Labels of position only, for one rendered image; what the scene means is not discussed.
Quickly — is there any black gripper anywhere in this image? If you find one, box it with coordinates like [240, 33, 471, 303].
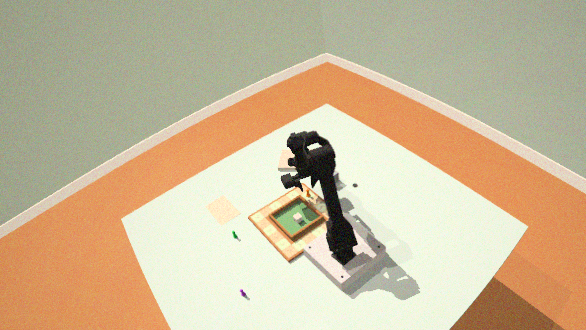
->
[281, 164, 319, 192]

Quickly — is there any beige die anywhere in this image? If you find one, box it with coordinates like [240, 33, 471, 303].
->
[293, 213, 303, 224]

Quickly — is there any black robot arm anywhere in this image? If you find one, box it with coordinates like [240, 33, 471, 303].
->
[286, 130, 358, 265]

